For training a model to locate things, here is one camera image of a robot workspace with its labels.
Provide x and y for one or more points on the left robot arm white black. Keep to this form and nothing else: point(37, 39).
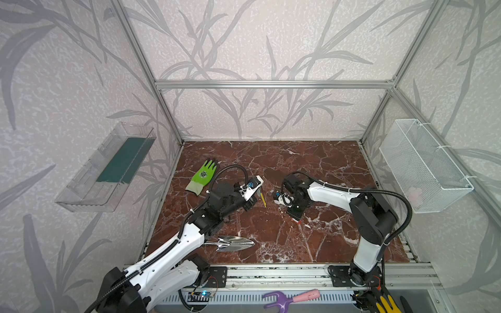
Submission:
point(173, 266)

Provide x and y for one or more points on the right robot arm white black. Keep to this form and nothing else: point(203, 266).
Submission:
point(380, 216)

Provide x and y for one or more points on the silver garden trowel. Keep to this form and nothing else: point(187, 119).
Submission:
point(230, 243)

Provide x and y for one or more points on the green work glove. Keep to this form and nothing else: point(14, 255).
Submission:
point(202, 177)

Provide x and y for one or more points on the purple pink garden fork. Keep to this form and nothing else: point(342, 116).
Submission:
point(282, 302)

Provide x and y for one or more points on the small green circuit board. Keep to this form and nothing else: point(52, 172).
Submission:
point(203, 296)

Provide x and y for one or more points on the yellow black glove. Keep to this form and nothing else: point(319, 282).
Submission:
point(380, 300)

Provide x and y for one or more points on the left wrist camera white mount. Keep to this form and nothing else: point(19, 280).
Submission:
point(252, 188)

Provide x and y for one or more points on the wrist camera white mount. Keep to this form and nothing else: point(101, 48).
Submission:
point(252, 188)
point(282, 199)

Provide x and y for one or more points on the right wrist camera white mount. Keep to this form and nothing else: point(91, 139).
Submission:
point(282, 199)

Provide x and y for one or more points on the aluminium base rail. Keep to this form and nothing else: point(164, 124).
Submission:
point(267, 276)

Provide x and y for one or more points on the white wire basket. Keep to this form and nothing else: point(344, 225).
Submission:
point(423, 169)

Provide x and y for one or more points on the clear plastic wall tray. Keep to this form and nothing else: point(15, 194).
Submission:
point(102, 182)

